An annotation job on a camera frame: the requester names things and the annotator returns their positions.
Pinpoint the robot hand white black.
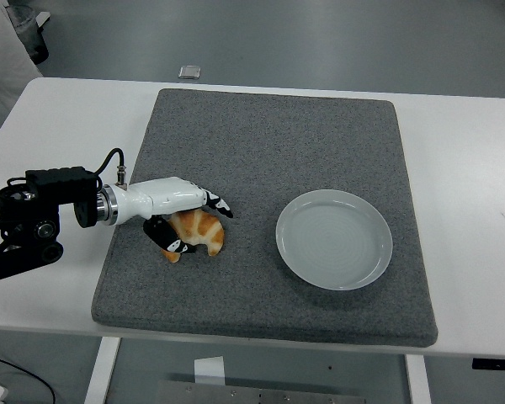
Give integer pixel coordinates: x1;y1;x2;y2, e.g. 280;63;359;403
110;176;235;256

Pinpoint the croissant bread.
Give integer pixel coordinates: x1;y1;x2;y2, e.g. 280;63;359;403
159;210;226;265

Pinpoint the round pale grey plate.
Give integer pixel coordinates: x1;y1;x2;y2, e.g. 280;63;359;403
275;189;394;291

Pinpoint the grey square mat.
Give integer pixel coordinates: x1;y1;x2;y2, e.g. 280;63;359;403
91;87;439;348

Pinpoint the white tape piece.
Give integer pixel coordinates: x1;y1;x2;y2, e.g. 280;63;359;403
194;356;226;385

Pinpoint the white table leg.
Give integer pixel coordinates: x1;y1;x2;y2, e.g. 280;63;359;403
405;354;433;404
83;336;121;404

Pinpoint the dark bin with clear liner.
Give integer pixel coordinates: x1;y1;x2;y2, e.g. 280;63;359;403
8;3;51;65

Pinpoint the black table control panel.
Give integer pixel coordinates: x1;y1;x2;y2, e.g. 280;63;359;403
471;357;505;372

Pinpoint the black floor cable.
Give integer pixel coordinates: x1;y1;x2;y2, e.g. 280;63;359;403
0;352;56;404

